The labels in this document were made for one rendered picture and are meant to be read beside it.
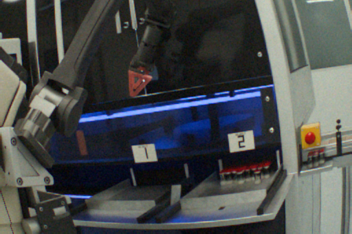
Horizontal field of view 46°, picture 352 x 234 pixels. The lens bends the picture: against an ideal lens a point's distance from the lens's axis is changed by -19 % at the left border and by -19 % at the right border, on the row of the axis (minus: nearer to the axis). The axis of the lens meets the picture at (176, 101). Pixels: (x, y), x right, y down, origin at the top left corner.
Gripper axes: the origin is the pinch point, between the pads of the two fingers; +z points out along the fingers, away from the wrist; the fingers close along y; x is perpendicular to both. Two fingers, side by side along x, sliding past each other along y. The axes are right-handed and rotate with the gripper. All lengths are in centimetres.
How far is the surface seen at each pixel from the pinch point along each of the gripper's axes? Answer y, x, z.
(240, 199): 26.4, 35.7, 13.4
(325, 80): -412, 245, 7
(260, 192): 28.4, 39.8, 9.2
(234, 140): -2.6, 34.6, 6.0
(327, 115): -403, 265, 50
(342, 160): 5, 77, -1
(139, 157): -14.5, 9.8, 25.5
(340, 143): 5, 73, -7
